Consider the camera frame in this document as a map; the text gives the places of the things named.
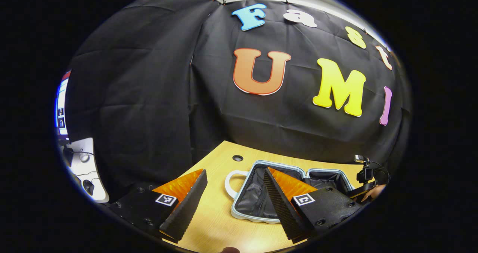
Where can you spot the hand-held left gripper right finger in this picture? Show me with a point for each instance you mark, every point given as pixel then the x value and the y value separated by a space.
pixel 282 212

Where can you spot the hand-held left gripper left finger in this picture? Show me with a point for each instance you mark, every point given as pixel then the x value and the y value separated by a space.
pixel 186 212

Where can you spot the light blue suitcase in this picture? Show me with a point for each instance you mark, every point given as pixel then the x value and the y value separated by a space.
pixel 252 197

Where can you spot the white side table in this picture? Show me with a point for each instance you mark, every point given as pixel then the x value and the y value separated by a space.
pixel 86 170

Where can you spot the monitor screen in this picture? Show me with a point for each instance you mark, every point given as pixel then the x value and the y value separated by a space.
pixel 62 107

